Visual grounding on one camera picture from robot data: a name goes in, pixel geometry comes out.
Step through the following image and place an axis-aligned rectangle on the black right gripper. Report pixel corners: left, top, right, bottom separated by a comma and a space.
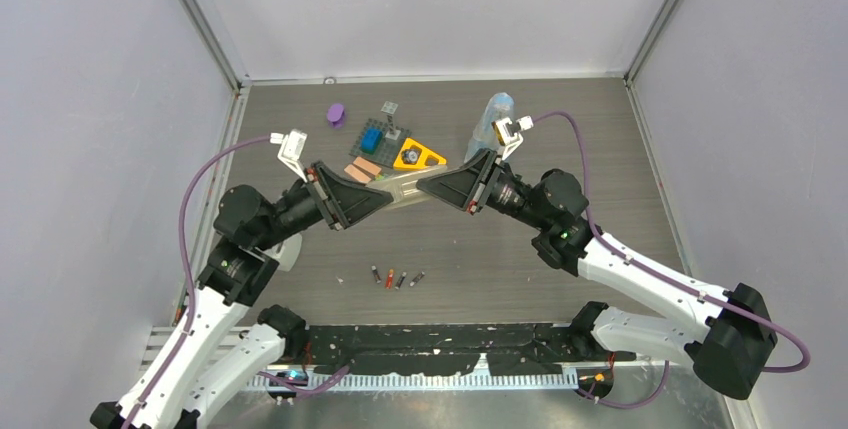
417, 147, 551, 230

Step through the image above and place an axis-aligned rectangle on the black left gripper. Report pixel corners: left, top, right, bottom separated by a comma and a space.
256, 159, 394, 250

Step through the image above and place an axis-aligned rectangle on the white remote control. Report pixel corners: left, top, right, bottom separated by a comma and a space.
366, 165, 448, 211

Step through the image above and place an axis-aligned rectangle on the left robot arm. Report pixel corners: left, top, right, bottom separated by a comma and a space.
90, 162, 394, 428

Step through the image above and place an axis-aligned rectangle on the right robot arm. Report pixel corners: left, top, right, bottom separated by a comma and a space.
416, 150, 778, 400

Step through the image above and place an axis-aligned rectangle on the tan wooden block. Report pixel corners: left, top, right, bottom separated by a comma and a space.
344, 164, 372, 184
353, 157, 382, 178

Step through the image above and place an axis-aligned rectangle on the grey building brick plate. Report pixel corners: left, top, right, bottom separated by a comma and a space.
349, 118, 412, 168

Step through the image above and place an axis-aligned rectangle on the blue building brick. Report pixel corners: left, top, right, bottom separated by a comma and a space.
359, 127, 383, 154

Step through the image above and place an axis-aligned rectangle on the blue translucent metronome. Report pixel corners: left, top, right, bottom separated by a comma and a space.
464, 92, 515, 162

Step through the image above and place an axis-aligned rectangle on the purple cap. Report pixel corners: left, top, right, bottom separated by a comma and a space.
326, 103, 346, 129

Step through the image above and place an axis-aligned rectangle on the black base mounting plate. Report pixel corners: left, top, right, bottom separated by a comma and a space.
286, 323, 635, 376

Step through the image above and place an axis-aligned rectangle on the grey brick post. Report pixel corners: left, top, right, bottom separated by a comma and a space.
381, 101, 401, 141

